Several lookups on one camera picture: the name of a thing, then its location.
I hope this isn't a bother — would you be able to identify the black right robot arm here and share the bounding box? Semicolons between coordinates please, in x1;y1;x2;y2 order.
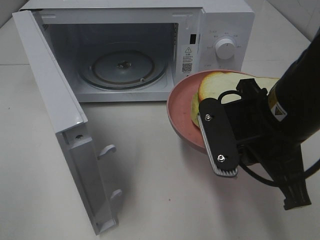
197;35;320;210

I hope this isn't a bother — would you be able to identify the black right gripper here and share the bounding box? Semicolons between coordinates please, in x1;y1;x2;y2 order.
197;78;311;210

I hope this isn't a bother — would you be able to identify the upper white power knob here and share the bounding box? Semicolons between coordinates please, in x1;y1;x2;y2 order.
215;37;236;60

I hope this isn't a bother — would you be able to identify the white microwave door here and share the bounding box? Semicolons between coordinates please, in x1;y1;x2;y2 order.
12;10;123;235

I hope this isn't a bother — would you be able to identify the white warning label sticker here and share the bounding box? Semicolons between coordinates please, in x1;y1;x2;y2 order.
180;44;196;74

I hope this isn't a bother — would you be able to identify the pink round plate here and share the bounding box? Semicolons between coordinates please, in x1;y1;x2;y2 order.
166;69;251;154

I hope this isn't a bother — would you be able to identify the sandwich with lettuce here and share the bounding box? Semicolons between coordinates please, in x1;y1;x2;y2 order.
190;71;279;127

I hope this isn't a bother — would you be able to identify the white microwave oven body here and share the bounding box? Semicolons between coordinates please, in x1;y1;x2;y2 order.
13;0;255;103

